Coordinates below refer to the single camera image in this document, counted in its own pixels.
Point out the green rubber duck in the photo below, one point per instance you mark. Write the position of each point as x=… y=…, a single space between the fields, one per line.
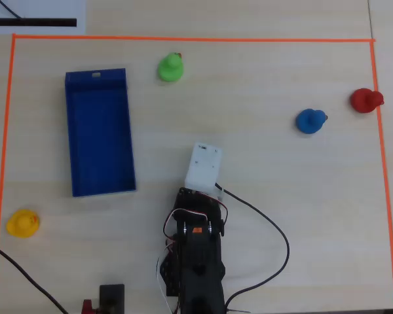
x=169 y=69

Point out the yellow rubber duck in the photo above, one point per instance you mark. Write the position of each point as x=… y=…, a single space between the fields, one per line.
x=22 y=224

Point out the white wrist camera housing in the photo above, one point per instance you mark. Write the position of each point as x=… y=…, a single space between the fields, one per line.
x=203 y=167

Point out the black zip tie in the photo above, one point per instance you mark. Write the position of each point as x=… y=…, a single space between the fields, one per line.
x=239 y=311

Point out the blue rubber duck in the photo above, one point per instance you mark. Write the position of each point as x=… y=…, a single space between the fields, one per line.
x=309 y=121

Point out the blue rectangular open box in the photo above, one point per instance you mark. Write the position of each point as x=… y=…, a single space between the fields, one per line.
x=100 y=137

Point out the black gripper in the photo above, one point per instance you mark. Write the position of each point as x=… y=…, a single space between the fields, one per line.
x=187 y=198

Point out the black strip on paper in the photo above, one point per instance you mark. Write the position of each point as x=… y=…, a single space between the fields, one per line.
x=46 y=22

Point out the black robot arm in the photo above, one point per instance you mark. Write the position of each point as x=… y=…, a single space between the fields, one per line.
x=199 y=268

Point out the orange tape strip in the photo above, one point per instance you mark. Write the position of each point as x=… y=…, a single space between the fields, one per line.
x=2 y=163
x=384 y=170
x=196 y=39

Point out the black table clamp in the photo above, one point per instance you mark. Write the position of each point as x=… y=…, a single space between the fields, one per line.
x=112 y=297

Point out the red rubber duck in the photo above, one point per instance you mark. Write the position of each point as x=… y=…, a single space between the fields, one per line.
x=363 y=99

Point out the white paper sheet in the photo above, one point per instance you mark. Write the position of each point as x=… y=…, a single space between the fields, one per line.
x=52 y=9

